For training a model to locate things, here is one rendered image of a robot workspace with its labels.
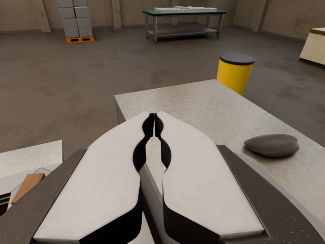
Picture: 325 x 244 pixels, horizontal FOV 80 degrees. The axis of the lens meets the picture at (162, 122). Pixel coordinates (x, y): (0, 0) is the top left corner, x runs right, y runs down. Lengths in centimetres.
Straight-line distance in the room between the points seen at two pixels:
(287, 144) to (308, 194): 18
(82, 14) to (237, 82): 524
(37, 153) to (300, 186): 117
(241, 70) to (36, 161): 241
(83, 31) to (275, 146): 662
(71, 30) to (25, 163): 599
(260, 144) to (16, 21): 896
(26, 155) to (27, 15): 809
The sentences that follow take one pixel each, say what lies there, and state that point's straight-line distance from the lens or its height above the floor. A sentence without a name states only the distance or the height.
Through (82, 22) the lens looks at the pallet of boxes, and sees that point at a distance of 694.
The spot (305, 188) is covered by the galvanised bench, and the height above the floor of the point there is 105.
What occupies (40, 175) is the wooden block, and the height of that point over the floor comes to 92.
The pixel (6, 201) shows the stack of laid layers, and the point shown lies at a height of 83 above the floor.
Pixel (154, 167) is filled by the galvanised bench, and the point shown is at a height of 105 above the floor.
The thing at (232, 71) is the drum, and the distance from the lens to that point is 278.
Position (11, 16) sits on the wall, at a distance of 919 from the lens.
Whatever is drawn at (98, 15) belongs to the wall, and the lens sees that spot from 920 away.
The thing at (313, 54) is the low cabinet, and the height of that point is 23.
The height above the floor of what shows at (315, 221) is 107.
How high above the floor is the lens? 150
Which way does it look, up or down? 35 degrees down
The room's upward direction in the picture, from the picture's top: 2 degrees clockwise
